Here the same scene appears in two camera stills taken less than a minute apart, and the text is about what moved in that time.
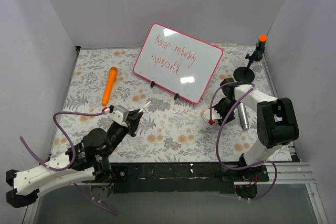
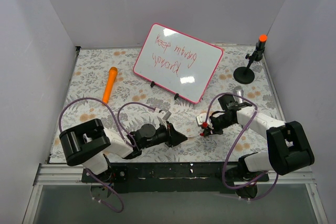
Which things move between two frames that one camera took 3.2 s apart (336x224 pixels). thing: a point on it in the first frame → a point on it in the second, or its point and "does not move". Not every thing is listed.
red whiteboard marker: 144,107 → 193,136
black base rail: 182,178 does not move
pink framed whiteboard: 182,64 does not move
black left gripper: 130,125 → 170,134
